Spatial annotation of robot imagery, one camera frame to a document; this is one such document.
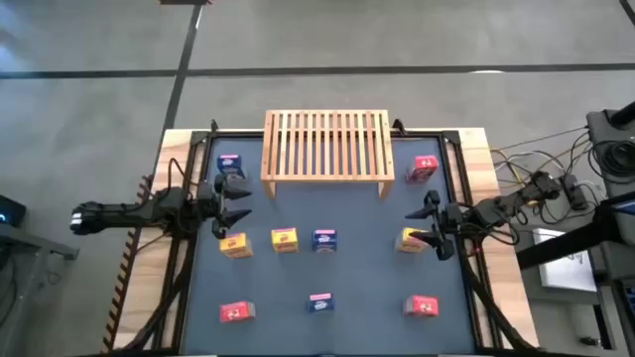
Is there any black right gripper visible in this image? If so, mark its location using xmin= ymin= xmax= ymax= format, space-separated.
xmin=404 ymin=189 xmax=465 ymax=262

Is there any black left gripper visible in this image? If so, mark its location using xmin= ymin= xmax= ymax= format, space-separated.
xmin=196 ymin=173 xmax=253 ymax=240

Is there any yellow Corn Pops cereal box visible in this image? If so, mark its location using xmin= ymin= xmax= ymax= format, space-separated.
xmin=394 ymin=227 xmax=431 ymax=255
xmin=270 ymin=227 xmax=300 ymax=255
xmin=218 ymin=232 xmax=255 ymax=260

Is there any blue Frosted Flakes cereal box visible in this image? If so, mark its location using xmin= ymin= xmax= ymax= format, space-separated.
xmin=312 ymin=228 xmax=339 ymax=255
xmin=216 ymin=153 xmax=248 ymax=180
xmin=307 ymin=292 xmax=335 ymax=314

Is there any red Froot Loops cereal box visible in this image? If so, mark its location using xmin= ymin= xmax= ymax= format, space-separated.
xmin=404 ymin=155 xmax=441 ymax=184
xmin=218 ymin=300 xmax=257 ymax=324
xmin=402 ymin=295 xmax=440 ymax=318

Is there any wooden slatted shelf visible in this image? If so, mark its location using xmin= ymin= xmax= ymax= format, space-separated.
xmin=260 ymin=109 xmax=397 ymax=200

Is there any black stand beam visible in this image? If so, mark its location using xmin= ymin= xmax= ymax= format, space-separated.
xmin=515 ymin=190 xmax=635 ymax=272

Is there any striped hazard edge strip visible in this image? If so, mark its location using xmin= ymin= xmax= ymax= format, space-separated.
xmin=101 ymin=173 xmax=153 ymax=354

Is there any white board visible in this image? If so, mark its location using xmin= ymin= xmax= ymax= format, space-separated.
xmin=531 ymin=227 xmax=599 ymax=294

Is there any black power strip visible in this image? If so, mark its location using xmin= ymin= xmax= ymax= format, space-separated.
xmin=563 ymin=173 xmax=591 ymax=212

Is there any grey equipment cart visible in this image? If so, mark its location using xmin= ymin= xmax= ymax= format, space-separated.
xmin=584 ymin=101 xmax=635 ymax=199

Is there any grey metal stand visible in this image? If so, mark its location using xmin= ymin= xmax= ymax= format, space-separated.
xmin=0 ymin=222 xmax=80 ymax=357

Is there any black device with blue light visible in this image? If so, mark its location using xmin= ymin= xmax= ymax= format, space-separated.
xmin=0 ymin=194 xmax=28 ymax=228

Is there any black aluminium table frame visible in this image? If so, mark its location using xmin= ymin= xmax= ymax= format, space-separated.
xmin=153 ymin=118 xmax=540 ymax=357

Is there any thin yellow cable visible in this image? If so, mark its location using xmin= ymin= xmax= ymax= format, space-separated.
xmin=490 ymin=126 xmax=590 ymax=152

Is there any coiled black cable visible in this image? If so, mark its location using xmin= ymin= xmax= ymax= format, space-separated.
xmin=589 ymin=138 xmax=635 ymax=179

